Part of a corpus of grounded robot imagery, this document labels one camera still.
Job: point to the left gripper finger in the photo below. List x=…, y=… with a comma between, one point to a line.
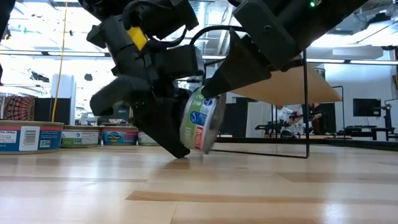
x=161, y=124
x=118, y=93

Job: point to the person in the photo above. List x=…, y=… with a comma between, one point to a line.
x=315, y=116
x=284, y=113

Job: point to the black wall monitor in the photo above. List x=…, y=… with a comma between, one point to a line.
x=367, y=107

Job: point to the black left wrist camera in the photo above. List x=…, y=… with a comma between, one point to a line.
x=177, y=62

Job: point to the black aluminium rig frame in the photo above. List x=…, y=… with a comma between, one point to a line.
x=342, y=143

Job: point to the black background robot stand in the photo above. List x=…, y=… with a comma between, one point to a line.
x=387, y=119

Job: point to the small black ceiling fixture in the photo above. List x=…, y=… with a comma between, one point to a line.
x=88, y=77

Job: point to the red patterned tapestry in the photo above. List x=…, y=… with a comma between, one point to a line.
x=20, y=107

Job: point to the wooden shelf black metal frame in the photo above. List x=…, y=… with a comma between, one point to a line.
x=289, y=87

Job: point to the black cabinet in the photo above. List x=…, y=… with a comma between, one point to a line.
x=237, y=118

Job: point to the black partition panel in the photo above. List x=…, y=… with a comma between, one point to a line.
x=43, y=110

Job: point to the black computer monitor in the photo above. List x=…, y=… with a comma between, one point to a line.
x=122, y=112

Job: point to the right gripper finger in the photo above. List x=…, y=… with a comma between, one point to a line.
x=239, y=71

